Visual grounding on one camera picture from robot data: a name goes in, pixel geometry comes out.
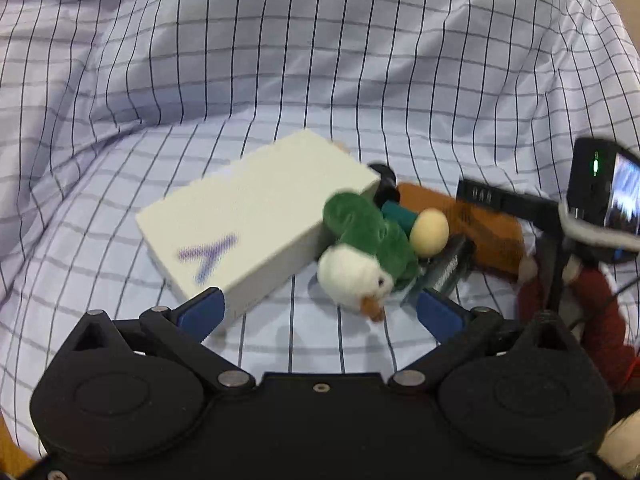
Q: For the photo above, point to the green and white plush toy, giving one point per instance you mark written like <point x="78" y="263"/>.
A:
<point x="360" y="225"/>

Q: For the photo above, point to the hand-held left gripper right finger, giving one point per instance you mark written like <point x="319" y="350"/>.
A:
<point x="440" y="315"/>

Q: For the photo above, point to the checked light blue sheet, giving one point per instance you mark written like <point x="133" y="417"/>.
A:
<point x="300" y="60"/>

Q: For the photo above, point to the mushroom toy with teal stem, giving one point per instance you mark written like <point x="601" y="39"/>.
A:
<point x="430" y="230"/>

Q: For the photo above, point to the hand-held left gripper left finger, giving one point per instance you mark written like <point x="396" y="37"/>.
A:
<point x="202" y="312"/>

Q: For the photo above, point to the small black object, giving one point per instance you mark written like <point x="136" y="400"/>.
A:
<point x="382" y="180"/>

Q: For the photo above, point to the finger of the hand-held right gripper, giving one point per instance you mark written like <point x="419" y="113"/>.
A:
<point x="500" y="199"/>
<point x="450" y="267"/>

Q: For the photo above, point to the brown glossy wallet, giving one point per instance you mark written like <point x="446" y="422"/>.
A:
<point x="495" y="240"/>

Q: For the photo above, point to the white cardboard box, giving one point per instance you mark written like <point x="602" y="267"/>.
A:
<point x="240" y="210"/>

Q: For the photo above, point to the person's right forearm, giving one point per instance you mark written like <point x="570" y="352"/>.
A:
<point x="600" y="320"/>

